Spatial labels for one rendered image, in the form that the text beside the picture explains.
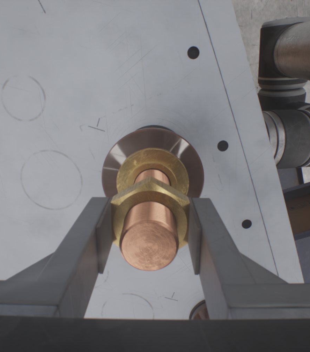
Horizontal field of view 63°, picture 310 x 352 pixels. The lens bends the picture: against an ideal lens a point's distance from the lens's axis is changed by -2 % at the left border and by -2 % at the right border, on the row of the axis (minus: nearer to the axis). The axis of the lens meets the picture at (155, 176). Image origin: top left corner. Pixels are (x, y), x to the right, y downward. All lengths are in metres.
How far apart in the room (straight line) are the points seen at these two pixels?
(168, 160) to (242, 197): 0.16
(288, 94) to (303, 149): 0.20
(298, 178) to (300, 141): 1.38
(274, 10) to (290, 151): 1.48
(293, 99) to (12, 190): 0.58
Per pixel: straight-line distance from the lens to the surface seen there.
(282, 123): 0.47
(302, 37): 0.53
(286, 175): 1.81
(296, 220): 1.24
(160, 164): 0.21
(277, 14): 1.89
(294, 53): 0.54
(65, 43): 0.34
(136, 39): 0.32
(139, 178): 0.20
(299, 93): 0.67
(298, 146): 0.48
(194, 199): 0.16
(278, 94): 0.65
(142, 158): 0.22
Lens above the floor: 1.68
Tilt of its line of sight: 74 degrees down
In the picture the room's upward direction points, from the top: 179 degrees counter-clockwise
